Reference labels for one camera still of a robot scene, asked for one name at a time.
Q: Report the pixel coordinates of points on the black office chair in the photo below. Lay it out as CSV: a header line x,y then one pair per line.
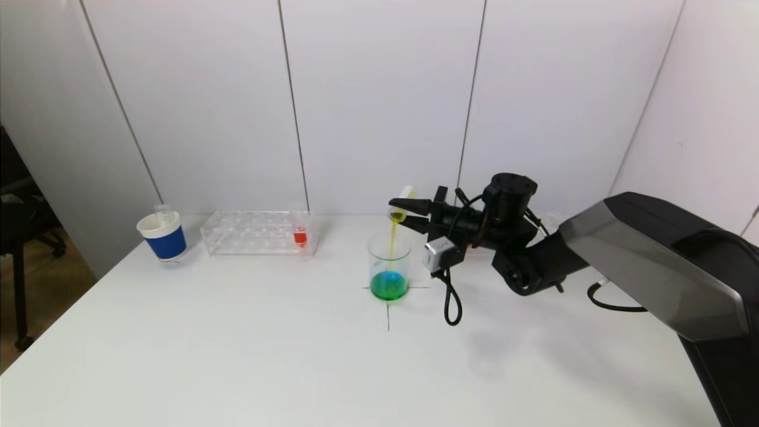
x,y
18,225

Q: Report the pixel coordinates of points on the clear glass beaker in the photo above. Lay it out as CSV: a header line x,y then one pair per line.
x,y
389,279

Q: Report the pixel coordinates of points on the white paper cup blue sleeve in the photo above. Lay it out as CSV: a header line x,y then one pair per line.
x,y
167,243

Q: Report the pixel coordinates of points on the blue liquid test tube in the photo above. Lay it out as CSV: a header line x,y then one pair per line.
x,y
162,209

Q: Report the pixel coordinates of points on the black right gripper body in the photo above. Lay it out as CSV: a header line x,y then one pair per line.
x,y
439,213

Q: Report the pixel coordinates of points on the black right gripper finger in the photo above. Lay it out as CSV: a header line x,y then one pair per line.
x,y
417,224
412,206

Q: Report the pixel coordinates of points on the yellow liquid test tube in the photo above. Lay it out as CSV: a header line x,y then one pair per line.
x,y
402,201

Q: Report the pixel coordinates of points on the red liquid test tube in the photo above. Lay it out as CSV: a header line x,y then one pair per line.
x,y
300,237

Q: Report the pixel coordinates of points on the silver and black right arm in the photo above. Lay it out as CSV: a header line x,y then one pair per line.
x,y
652,261

